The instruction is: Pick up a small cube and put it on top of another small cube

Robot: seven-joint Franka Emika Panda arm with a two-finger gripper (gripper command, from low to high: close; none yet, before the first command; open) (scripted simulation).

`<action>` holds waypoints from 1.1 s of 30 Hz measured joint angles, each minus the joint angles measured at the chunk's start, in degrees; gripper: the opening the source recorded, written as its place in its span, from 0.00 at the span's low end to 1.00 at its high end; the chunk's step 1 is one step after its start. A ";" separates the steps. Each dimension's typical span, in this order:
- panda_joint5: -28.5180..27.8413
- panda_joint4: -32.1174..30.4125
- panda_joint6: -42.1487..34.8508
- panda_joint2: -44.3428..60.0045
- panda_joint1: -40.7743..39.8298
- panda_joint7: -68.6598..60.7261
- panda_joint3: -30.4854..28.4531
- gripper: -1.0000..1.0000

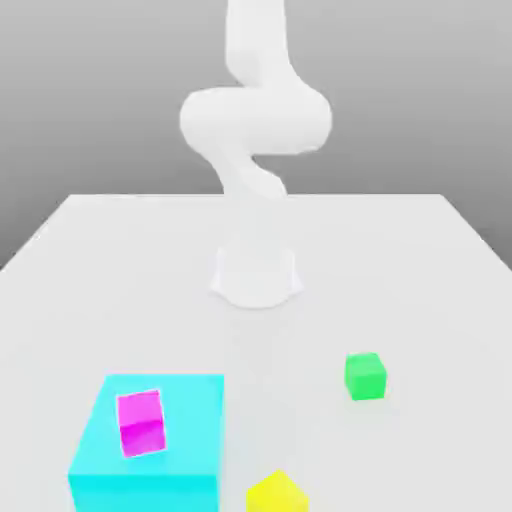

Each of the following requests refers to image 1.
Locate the small yellow cube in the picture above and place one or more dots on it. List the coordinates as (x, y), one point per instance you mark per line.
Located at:
(276, 494)

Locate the large cyan box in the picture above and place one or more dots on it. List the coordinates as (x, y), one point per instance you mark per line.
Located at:
(192, 440)

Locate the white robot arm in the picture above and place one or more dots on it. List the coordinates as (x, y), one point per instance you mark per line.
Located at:
(256, 120)

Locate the small green cube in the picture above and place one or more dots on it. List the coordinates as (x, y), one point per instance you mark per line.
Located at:
(365, 376)

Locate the small magenta cube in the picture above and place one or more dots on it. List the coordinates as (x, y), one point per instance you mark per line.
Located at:
(142, 424)

